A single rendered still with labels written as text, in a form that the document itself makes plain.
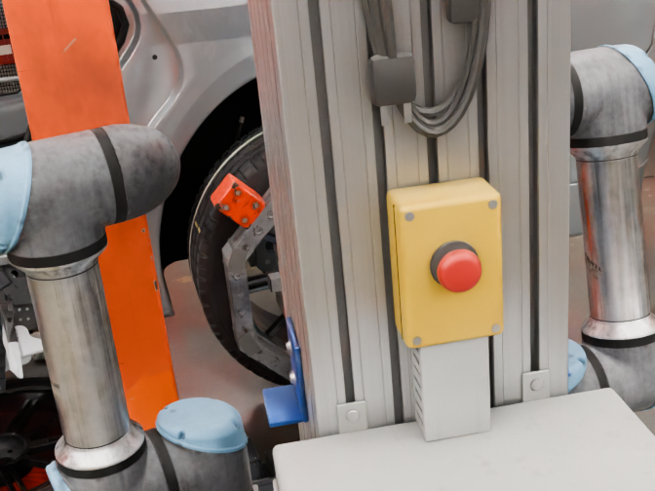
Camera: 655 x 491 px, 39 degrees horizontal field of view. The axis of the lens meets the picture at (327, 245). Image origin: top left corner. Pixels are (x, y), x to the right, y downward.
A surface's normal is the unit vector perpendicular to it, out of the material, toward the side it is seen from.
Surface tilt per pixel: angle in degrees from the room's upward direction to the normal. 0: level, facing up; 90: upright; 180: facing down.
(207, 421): 8
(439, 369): 90
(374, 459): 0
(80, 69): 90
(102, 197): 96
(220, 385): 0
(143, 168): 74
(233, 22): 90
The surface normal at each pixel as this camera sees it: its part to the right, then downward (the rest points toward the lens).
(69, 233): 0.55, 0.28
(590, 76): 0.19, -0.27
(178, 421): 0.03, -0.95
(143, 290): 0.26, 0.34
